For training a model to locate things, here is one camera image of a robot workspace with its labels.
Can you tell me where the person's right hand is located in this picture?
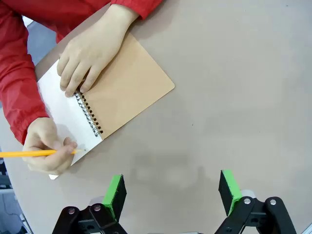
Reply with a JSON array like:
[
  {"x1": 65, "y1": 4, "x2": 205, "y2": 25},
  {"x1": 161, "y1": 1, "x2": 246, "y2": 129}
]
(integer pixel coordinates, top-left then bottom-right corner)
[{"x1": 21, "y1": 117, "x2": 78, "y2": 176}]

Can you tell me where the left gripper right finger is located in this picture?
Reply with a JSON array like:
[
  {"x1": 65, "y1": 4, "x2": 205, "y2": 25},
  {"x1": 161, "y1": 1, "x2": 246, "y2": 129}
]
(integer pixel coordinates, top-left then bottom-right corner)
[{"x1": 214, "y1": 170, "x2": 297, "y2": 234}]

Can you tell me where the person's left hand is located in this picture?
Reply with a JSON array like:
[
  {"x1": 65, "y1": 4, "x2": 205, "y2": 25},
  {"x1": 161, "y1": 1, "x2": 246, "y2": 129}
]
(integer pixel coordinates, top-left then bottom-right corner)
[{"x1": 56, "y1": 3, "x2": 140, "y2": 98}]

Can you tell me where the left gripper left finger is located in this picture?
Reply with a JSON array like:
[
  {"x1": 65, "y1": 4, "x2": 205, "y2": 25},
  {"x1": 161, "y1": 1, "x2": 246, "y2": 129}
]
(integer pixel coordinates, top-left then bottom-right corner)
[{"x1": 52, "y1": 174, "x2": 128, "y2": 234}]

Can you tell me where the brown spiral notebook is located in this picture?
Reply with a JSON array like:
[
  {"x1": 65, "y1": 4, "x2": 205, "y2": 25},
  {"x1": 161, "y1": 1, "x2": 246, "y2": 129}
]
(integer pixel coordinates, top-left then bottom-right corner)
[{"x1": 36, "y1": 32, "x2": 176, "y2": 180}]

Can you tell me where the person torso red jacket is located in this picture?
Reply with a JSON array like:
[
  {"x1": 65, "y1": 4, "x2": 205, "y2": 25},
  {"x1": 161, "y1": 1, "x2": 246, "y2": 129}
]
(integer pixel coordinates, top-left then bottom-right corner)
[{"x1": 0, "y1": 0, "x2": 113, "y2": 64}]

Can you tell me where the person's right forearm red sleeve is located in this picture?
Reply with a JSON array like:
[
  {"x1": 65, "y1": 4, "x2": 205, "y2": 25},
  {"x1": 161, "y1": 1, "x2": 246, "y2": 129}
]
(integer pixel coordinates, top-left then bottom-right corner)
[{"x1": 0, "y1": 48, "x2": 51, "y2": 146}]

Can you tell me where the person's left forearm red sleeve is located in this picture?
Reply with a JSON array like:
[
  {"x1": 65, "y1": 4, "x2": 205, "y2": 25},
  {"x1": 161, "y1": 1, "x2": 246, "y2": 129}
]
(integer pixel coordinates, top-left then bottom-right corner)
[{"x1": 110, "y1": 0, "x2": 164, "y2": 20}]

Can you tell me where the yellow pencil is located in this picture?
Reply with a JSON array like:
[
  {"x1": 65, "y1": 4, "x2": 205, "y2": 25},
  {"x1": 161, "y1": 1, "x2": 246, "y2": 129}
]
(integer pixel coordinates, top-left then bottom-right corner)
[{"x1": 0, "y1": 148, "x2": 86, "y2": 158}]

